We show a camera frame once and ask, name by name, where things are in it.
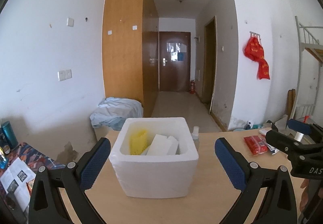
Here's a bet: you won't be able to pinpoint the clear spray bottle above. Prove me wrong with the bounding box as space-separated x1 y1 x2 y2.
191 126 200 150

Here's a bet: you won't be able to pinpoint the metal bunk bed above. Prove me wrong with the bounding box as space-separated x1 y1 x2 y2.
290 17 322 119

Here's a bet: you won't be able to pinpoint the brown entrance door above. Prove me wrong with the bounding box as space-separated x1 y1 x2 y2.
159 31 191 92

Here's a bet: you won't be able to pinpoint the red tissue pack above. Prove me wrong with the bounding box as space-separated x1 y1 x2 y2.
244 135 268 156

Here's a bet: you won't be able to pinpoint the white wall socket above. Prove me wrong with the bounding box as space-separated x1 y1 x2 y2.
58 70 72 81

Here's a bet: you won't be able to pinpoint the white paper booklet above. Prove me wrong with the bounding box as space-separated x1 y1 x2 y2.
1 158 36 211

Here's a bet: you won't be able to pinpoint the white foam box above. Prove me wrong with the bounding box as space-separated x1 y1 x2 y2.
109 118 199 199

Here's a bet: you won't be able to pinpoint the red hanging bags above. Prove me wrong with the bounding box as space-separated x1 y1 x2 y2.
244 33 270 80

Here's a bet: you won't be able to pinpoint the light blue bedding pile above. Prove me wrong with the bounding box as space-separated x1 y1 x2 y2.
90 97 144 131

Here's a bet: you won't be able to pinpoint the orange wooden wardrobe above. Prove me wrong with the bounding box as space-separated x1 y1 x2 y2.
102 0 159 117

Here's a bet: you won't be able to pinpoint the teal metal can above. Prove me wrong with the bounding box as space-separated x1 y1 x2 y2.
1 121 18 149

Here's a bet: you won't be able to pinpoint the red fire extinguisher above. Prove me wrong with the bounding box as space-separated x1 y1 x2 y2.
189 80 195 94

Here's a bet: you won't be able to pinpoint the red white tube pack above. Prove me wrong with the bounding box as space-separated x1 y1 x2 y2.
263 138 279 155

